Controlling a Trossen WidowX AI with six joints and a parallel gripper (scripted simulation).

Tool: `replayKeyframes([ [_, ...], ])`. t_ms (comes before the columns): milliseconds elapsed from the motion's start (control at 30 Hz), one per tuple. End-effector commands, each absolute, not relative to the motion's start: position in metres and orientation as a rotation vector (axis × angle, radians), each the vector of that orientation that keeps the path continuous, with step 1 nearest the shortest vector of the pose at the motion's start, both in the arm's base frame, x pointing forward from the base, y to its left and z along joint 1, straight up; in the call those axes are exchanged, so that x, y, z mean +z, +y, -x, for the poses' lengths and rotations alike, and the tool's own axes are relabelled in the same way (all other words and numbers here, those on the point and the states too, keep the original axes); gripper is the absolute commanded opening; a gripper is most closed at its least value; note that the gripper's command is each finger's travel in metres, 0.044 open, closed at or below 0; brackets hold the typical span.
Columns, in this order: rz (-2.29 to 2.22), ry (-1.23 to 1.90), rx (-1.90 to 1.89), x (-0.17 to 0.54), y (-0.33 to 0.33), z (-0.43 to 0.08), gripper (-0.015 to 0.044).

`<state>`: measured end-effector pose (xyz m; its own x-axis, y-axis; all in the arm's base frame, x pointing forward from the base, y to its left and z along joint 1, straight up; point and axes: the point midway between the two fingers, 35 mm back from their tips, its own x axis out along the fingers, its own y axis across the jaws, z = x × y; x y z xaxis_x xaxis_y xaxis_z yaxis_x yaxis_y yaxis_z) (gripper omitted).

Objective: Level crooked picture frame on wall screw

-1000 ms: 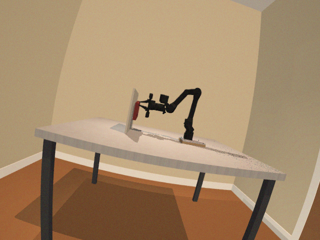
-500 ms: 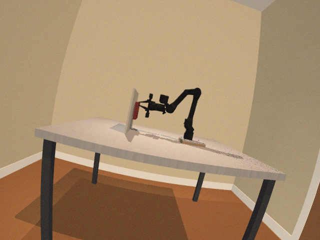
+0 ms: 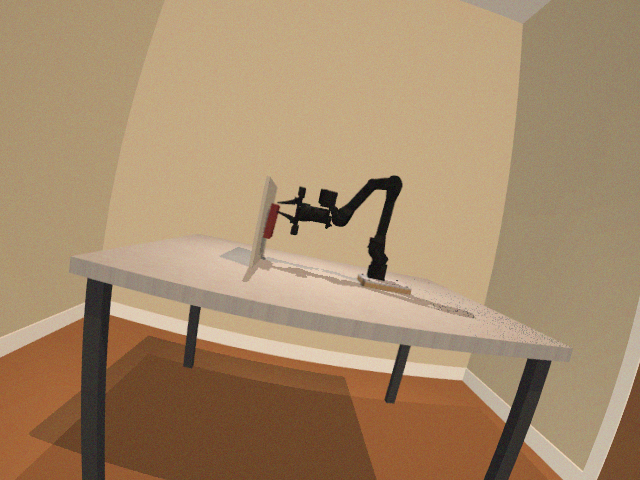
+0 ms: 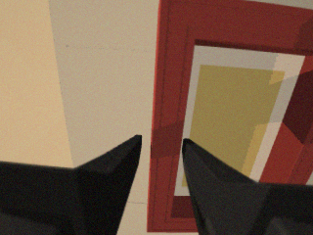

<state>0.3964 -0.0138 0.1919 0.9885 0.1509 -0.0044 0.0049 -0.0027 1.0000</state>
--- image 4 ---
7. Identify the red picture frame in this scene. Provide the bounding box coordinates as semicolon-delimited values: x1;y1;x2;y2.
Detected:
147;0;313;232

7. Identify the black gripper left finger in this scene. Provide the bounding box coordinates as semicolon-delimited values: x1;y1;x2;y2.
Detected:
0;135;142;235

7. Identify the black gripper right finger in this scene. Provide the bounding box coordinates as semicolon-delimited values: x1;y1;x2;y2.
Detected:
182;138;313;235

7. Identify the beige flat rectangular board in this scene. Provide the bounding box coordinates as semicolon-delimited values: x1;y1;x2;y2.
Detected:
48;0;199;235

